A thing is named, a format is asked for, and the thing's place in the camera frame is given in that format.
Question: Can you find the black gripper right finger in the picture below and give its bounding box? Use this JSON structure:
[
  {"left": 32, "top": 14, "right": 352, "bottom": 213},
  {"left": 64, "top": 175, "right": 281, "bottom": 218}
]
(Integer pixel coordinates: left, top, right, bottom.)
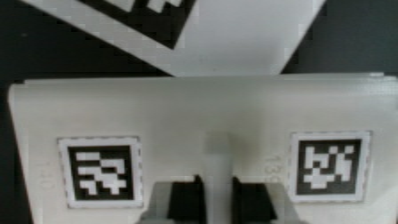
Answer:
[{"left": 231, "top": 178, "right": 302, "bottom": 224}]

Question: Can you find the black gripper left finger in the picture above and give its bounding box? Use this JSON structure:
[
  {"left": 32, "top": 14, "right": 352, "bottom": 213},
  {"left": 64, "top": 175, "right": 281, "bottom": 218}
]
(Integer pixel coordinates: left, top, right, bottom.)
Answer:
[{"left": 138, "top": 175, "right": 206, "bottom": 224}]

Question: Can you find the long white cabinet door panel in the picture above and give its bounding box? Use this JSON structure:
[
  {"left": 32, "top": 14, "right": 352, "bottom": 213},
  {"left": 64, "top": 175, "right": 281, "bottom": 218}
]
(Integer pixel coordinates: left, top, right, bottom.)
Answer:
[{"left": 7, "top": 73, "right": 398, "bottom": 224}]

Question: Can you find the white sheet with fiducial markers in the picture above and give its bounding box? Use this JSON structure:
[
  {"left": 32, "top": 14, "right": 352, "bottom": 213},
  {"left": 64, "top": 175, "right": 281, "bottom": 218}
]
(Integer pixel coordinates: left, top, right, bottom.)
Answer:
[{"left": 19, "top": 0, "right": 327, "bottom": 77}]

